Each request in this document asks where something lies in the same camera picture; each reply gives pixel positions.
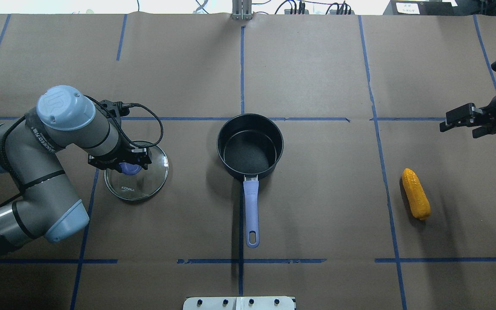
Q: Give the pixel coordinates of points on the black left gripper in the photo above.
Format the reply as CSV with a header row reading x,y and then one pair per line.
x,y
116,161

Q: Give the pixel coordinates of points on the glass lid blue knob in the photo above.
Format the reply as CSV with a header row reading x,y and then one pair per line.
x,y
135,183

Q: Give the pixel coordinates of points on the yellow toy corn cob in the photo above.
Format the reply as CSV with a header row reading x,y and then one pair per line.
x,y
418,202

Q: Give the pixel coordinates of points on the dark blue saucepan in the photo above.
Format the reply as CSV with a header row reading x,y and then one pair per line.
x,y
250,146

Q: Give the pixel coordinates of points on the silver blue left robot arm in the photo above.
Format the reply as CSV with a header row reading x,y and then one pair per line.
x,y
47,204

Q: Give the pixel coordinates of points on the black box white label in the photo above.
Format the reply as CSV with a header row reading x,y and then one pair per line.
x,y
418,7

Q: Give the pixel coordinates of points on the aluminium frame post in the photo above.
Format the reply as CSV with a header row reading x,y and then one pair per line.
x,y
242,10

